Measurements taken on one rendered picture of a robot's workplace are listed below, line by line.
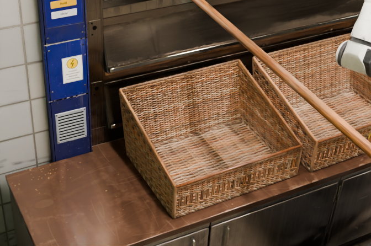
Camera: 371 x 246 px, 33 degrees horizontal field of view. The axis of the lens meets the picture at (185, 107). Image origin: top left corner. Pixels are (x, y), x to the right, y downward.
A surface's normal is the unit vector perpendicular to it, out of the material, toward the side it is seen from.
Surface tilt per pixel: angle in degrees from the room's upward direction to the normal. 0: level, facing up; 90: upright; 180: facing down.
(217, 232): 90
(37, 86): 90
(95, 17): 90
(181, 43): 70
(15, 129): 90
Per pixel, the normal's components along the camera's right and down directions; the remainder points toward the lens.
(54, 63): 0.46, 0.53
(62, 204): 0.05, -0.82
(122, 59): 0.45, 0.22
